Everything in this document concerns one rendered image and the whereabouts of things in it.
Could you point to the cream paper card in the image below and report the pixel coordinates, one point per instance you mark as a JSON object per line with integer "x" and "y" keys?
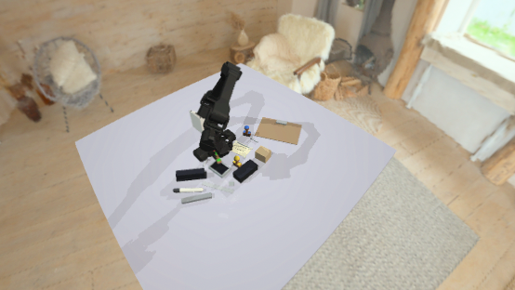
{"x": 240, "y": 148}

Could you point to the beige cube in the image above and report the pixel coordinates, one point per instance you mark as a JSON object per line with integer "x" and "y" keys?
{"x": 263, "y": 154}

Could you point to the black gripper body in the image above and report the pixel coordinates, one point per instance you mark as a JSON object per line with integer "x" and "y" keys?
{"x": 202, "y": 155}

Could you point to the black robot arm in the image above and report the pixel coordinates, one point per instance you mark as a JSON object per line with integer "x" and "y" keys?
{"x": 217, "y": 111}

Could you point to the yellow rubber stamp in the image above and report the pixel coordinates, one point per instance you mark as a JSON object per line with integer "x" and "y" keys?
{"x": 235, "y": 162}

